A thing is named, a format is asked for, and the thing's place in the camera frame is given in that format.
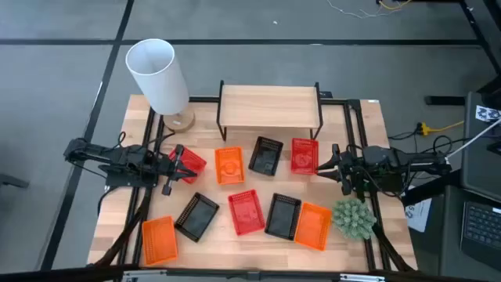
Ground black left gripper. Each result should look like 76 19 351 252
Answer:
152 143 198 196

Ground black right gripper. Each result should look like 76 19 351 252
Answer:
316 143 367 196

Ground red plastic basket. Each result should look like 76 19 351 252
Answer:
290 137 320 175
227 189 267 237
168 145 207 185

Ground orange plastic basket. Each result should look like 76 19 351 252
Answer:
294 201 333 252
141 215 179 266
214 146 247 186

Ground black plastic basket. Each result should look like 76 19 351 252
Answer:
174 191 221 244
247 136 284 177
264 192 303 241

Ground round wooden lamp base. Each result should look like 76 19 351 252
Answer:
163 107 196 133

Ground green artificial plant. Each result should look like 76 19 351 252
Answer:
331 197 377 241

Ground white paper sheet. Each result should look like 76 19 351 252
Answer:
405 197 433 233

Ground white cylindrical lamp shade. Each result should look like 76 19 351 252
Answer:
124 38 191 117

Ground black laptop keyboard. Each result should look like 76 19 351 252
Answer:
460 200 501 271

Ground printed marker card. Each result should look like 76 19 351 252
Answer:
474 104 501 123

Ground wooden shelf with black frame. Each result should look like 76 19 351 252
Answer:
216 80 325 142

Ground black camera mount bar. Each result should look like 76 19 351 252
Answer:
0 265 501 282

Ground white cable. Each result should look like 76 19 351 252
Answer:
445 118 501 160

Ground thin white floor wire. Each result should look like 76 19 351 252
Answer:
326 0 392 20

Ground thin yellow floor wire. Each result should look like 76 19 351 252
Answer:
377 0 413 11

